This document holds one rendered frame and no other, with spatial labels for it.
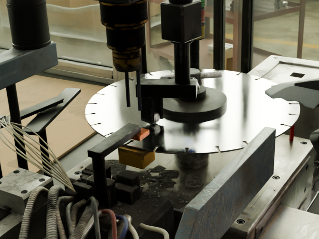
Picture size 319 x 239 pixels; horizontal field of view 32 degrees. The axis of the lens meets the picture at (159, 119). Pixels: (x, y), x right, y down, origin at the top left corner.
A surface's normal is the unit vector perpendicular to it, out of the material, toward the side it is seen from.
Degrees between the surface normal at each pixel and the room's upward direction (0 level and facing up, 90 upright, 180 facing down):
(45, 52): 90
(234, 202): 90
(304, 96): 90
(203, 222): 90
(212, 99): 5
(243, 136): 0
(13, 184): 0
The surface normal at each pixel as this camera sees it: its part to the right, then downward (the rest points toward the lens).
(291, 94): -0.68, 0.32
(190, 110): -0.04, -0.87
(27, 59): 0.85, 0.18
